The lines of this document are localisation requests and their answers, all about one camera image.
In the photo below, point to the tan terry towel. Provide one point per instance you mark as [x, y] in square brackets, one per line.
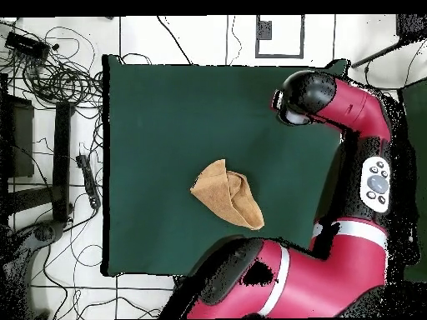
[217, 193]

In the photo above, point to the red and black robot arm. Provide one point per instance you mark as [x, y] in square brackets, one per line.
[353, 106]

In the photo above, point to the dark flat box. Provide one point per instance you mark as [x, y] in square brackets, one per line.
[20, 140]

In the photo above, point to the dark green table cloth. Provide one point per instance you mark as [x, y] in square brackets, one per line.
[150, 116]

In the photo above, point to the black power strip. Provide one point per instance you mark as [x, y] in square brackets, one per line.
[88, 180]

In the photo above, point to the black upright bar stand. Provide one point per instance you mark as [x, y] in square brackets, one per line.
[61, 160]

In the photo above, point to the grey curved base foot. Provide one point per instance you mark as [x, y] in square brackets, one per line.
[43, 233]

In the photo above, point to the dark tripod rod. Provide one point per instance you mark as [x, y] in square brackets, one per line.
[377, 55]

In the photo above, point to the black electronics box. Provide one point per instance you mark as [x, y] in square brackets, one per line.
[25, 45]

